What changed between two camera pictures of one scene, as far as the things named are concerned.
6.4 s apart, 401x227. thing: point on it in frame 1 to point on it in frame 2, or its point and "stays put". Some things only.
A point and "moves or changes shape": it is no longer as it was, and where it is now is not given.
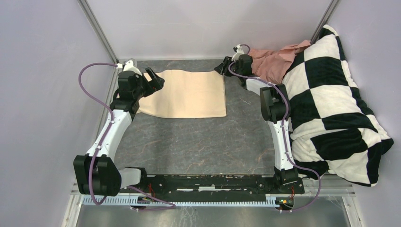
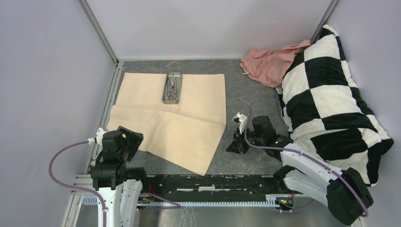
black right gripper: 223,68 to 237,146
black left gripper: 157,82 to 134,139
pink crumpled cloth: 274,65 stays put
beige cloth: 186,94 moves or changes shape
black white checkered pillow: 332,132 stays put
